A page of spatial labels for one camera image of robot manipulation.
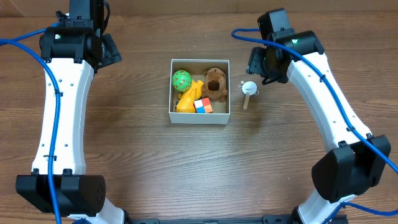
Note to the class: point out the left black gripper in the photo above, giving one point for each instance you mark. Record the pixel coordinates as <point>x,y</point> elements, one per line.
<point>111,50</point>

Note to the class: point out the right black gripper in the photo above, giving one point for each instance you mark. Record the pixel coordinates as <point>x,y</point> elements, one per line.
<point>255,62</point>

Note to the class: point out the white round wooden-handled tool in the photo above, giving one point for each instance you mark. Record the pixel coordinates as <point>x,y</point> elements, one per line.
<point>248,88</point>

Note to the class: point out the brown capybara plush toy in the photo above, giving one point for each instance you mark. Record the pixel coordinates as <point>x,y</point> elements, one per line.
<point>215,87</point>

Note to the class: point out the green patterned ball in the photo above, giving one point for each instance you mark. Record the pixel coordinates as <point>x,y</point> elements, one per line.
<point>181,80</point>

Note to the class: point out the colourful puzzle cube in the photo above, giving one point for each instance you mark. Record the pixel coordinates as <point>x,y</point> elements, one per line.
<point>203,106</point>

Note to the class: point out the yellow rubber dolphin toy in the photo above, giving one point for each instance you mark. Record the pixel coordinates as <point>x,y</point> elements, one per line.
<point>186,100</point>

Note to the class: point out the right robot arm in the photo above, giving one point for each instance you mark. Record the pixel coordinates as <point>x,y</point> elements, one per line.
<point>355,158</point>

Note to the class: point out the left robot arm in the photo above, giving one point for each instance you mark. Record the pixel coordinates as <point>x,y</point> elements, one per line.
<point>72,52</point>

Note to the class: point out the white cardboard box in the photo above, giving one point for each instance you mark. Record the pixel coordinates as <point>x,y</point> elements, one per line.
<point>197,68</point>

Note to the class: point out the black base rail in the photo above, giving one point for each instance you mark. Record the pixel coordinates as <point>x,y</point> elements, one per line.
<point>266,219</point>

